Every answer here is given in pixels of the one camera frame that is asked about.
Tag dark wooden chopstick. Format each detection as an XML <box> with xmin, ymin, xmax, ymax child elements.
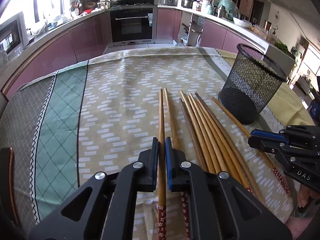
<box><xmin>179</xmin><ymin>99</ymin><xmax>208</xmax><ymax>172</ymax></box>

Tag pink kitchen cabinets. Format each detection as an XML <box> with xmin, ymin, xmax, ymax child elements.
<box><xmin>1</xmin><ymin>5</ymin><xmax>270</xmax><ymax>101</ymax></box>

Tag right hand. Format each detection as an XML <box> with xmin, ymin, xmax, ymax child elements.
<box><xmin>297</xmin><ymin>184</ymin><xmax>319</xmax><ymax>213</ymax></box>

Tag black mesh utensil holder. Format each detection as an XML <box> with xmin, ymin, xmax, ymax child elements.
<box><xmin>218</xmin><ymin>43</ymin><xmax>287</xmax><ymax>125</ymax></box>

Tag patterned tablecloth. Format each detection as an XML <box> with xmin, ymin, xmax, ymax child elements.
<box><xmin>1</xmin><ymin>47</ymin><xmax>319</xmax><ymax>239</ymax></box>

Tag wooden chair back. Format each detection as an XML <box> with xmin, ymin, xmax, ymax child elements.
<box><xmin>1</xmin><ymin>147</ymin><xmax>20</xmax><ymax>230</ymax></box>

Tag built-in black oven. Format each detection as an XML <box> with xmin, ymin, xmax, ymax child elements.
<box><xmin>110</xmin><ymin>5</ymin><xmax>157</xmax><ymax>47</ymax></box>

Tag silver microwave oven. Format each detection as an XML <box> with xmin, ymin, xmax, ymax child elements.
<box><xmin>1</xmin><ymin>11</ymin><xmax>29</xmax><ymax>55</ymax></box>

